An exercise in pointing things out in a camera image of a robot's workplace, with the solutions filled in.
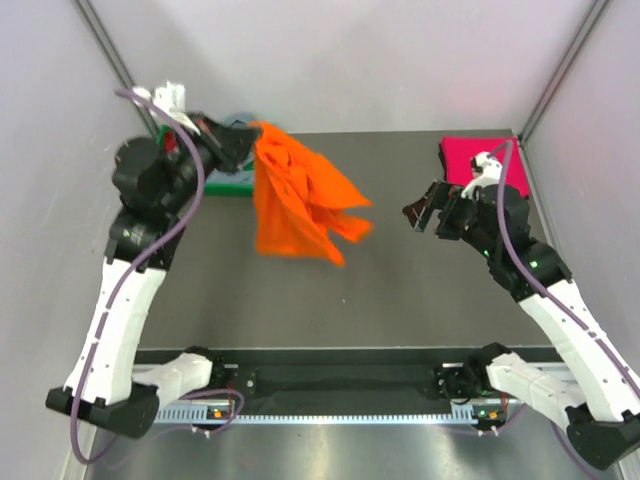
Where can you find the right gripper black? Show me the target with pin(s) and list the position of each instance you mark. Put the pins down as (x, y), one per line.
(444, 196)

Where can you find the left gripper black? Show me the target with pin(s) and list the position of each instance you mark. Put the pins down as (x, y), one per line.
(230, 144)

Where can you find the orange t shirt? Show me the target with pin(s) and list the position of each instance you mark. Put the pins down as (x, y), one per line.
(300, 198)

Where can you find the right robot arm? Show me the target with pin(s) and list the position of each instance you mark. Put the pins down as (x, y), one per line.
(600, 412)

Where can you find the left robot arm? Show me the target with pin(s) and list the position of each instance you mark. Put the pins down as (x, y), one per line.
(155, 184)

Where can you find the grey-blue t shirt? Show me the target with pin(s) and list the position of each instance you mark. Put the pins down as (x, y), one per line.
(242, 120)

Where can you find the green plastic bin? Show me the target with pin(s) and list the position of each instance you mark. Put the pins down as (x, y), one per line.
(239, 184)

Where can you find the dark red t shirt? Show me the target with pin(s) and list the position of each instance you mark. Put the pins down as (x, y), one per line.
(170, 143)

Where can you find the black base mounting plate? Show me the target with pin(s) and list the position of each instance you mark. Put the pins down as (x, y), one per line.
(432, 383)

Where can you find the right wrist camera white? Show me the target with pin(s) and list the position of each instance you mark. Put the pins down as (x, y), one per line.
(486, 170)

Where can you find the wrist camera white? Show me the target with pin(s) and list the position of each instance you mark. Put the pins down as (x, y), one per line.
(486, 170)
(171, 99)

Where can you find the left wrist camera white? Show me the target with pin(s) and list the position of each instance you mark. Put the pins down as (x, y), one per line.
(171, 99)

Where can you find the aluminium corner post left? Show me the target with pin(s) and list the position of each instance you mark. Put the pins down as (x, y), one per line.
(93, 22)

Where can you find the aluminium corner post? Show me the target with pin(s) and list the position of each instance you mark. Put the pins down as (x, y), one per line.
(93, 22)
(593, 16)

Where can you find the aluminium corner post right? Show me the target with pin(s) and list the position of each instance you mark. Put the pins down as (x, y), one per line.
(593, 16)

